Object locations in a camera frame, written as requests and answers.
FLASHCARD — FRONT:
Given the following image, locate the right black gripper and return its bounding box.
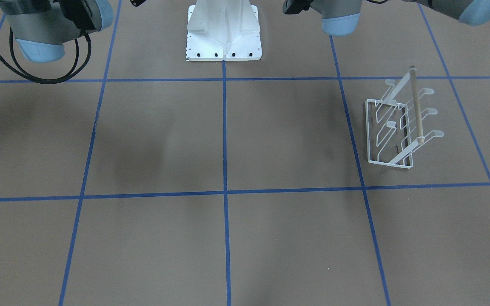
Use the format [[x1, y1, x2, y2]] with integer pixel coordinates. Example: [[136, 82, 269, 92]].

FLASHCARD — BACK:
[[130, 0, 146, 6]]

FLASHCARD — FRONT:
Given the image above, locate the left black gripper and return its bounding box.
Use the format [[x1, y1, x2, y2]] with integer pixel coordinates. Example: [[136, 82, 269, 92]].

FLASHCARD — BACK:
[[282, 0, 313, 15]]

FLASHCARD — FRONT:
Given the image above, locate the white camera pole base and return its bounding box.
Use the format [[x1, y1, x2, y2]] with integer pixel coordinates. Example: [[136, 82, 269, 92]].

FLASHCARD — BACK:
[[185, 0, 262, 62]]

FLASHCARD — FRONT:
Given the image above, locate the black braided cable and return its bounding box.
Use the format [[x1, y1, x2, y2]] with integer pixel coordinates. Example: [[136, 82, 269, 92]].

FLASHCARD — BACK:
[[0, 0, 92, 84]]

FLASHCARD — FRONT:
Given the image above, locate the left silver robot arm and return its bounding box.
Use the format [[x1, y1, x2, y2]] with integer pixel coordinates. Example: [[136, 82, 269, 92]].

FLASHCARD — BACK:
[[282, 0, 490, 37]]

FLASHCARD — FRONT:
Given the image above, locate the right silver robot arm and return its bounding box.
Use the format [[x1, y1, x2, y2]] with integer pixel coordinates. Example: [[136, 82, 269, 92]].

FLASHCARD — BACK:
[[0, 0, 114, 63]]

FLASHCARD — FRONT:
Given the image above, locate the white wire cup holder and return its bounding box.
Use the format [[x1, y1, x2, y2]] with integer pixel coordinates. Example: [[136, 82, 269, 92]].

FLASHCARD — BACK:
[[365, 65, 445, 169]]

